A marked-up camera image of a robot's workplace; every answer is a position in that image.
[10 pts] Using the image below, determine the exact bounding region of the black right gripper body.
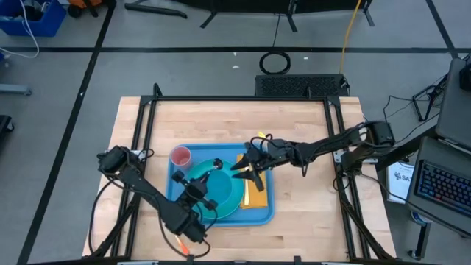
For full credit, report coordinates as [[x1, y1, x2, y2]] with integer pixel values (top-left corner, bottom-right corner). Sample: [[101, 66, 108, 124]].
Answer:
[[244, 138, 295, 174]]

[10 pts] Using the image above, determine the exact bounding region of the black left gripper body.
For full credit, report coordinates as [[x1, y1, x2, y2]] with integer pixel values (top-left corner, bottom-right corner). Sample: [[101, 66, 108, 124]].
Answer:
[[185, 179, 219, 211]]

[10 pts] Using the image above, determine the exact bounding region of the blue plastic serving tray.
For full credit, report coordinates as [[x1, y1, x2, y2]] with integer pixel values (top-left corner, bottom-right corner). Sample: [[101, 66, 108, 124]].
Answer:
[[166, 143, 276, 227]]

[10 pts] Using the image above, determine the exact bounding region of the pink plastic cup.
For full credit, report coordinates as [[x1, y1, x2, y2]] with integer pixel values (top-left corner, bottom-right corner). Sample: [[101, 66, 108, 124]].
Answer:
[[169, 145, 193, 169]]

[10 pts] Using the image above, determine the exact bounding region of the yellow cloth napkin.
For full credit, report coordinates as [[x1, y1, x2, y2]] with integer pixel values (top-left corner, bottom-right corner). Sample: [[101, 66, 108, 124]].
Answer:
[[237, 153, 270, 211]]

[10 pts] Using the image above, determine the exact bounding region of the teal round plate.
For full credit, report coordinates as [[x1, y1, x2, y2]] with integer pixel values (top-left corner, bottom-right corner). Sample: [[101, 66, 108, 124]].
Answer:
[[185, 158, 246, 221]]

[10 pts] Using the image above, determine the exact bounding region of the white paper sign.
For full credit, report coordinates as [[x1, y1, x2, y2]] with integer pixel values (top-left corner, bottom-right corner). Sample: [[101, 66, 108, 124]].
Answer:
[[386, 160, 416, 205]]

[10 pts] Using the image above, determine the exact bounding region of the black partition panel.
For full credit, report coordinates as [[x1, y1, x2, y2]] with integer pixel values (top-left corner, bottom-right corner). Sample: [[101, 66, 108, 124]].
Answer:
[[172, 0, 299, 33], [294, 0, 376, 27]]

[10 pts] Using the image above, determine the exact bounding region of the black cart leg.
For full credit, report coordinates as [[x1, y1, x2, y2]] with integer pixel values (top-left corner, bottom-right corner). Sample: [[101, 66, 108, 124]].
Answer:
[[407, 211, 433, 261]]

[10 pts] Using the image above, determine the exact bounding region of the laptop with lit keyboard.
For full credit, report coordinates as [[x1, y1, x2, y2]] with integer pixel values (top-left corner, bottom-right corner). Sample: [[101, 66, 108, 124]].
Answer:
[[406, 135, 471, 239]]

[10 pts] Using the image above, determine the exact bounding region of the black cart edge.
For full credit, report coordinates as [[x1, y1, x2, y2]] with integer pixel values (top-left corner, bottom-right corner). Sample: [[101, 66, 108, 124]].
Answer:
[[0, 114, 15, 148]]

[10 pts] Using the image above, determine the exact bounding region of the grey closed laptop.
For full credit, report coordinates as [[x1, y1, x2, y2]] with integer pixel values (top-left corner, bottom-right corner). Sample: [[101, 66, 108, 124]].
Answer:
[[435, 57, 471, 150]]

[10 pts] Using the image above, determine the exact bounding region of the orange and black tool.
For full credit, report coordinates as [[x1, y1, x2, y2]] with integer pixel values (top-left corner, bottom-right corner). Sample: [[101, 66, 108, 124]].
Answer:
[[67, 0, 117, 18]]

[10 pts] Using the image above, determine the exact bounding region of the blue storage bin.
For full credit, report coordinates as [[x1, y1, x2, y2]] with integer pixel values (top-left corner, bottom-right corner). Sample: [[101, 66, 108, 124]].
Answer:
[[0, 0, 68, 38]]

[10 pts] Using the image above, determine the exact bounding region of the black box device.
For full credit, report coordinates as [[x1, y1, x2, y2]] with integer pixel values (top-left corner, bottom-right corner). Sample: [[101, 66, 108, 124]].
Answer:
[[458, 62, 471, 92]]

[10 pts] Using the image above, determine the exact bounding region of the black table frame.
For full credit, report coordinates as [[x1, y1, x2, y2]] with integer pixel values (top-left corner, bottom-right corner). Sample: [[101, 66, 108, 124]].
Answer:
[[82, 82, 398, 265]]

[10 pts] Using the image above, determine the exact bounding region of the coiled black cable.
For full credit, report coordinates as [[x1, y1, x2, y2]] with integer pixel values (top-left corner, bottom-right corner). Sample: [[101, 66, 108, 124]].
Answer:
[[258, 51, 292, 76]]

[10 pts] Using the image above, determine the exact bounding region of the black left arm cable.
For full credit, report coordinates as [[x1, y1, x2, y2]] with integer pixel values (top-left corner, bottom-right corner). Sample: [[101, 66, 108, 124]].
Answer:
[[88, 176, 213, 259]]

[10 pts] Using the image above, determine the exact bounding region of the yellow hanging cable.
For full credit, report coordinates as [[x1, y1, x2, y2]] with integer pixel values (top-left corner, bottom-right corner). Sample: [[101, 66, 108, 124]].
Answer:
[[338, 0, 364, 74]]

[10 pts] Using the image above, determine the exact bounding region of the grey floor bracket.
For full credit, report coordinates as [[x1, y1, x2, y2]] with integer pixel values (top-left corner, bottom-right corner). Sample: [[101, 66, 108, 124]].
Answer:
[[0, 83, 32, 96]]

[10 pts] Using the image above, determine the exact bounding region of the white cable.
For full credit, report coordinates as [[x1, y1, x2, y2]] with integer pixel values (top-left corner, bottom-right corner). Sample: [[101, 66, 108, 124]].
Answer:
[[0, 0, 40, 60]]

